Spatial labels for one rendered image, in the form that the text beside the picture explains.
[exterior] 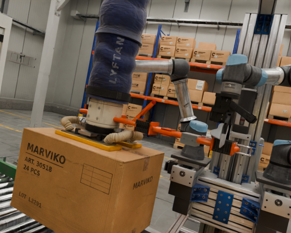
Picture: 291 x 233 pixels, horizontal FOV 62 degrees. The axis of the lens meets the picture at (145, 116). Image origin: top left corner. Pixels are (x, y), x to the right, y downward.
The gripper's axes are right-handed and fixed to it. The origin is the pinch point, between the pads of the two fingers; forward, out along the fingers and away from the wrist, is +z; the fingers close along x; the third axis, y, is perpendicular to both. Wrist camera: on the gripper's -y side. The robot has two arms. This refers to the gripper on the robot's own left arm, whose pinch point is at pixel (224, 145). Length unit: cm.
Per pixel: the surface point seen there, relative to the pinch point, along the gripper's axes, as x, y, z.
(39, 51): -617, 967, -149
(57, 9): -156, 306, -125
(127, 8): 9, 52, -51
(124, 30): 8, 52, -41
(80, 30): -762, 891, -298
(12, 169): -17, 151, 59
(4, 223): 18, 98, 67
